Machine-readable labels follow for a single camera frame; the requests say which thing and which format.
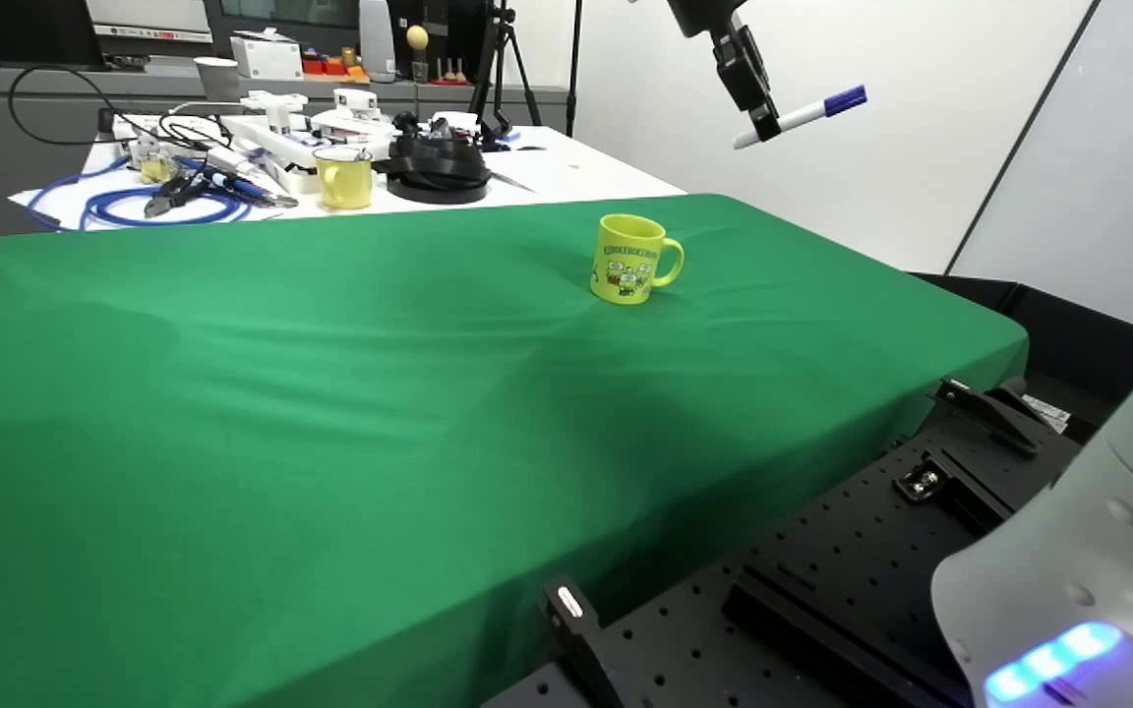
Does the yellow cartoon mug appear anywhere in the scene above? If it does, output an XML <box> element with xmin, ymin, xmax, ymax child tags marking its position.
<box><xmin>589</xmin><ymin>213</ymin><xmax>689</xmax><ymax>308</ymax></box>

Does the black coiled cable bundle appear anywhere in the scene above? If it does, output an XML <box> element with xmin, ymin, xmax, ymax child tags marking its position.
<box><xmin>385</xmin><ymin>114</ymin><xmax>490</xmax><ymax>203</ymax></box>

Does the black camera tripod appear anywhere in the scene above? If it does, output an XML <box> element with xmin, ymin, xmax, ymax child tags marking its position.
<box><xmin>469</xmin><ymin>0</ymin><xmax>544</xmax><ymax>133</ymax></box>

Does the small yellow plastic jar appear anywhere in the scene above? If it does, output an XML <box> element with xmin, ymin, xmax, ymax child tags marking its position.
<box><xmin>315</xmin><ymin>145</ymin><xmax>373</xmax><ymax>208</ymax></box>

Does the large window display frame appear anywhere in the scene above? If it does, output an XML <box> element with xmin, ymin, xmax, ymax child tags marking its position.
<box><xmin>204</xmin><ymin>0</ymin><xmax>391</xmax><ymax>56</ymax></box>

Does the black optical breadboard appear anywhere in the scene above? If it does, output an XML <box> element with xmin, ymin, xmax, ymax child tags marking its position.
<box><xmin>481</xmin><ymin>377</ymin><xmax>1080</xmax><ymax>708</ymax></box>

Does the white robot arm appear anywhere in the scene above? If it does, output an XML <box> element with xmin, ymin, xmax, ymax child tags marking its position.
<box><xmin>719</xmin><ymin>0</ymin><xmax>1133</xmax><ymax>708</ymax></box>

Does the blue cable loop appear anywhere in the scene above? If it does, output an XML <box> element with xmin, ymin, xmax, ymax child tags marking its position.
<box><xmin>23</xmin><ymin>152</ymin><xmax>267</xmax><ymax>237</ymax></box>

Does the green table cloth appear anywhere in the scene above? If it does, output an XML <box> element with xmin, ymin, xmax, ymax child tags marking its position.
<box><xmin>0</xmin><ymin>196</ymin><xmax>1027</xmax><ymax>708</ymax></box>

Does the black clamp bracket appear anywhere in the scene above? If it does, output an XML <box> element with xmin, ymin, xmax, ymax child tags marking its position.
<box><xmin>545</xmin><ymin>578</ymin><xmax>624</xmax><ymax>708</ymax></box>

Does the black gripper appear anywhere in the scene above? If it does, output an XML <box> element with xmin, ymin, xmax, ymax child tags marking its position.
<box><xmin>667</xmin><ymin>0</ymin><xmax>778</xmax><ymax>141</ymax></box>

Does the white container with lid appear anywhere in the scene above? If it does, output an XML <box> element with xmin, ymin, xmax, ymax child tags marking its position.
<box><xmin>233</xmin><ymin>27</ymin><xmax>301</xmax><ymax>80</ymax></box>

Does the blue capped white marker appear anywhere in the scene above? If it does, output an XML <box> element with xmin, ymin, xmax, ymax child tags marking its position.
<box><xmin>735</xmin><ymin>85</ymin><xmax>867</xmax><ymax>150</ymax></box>

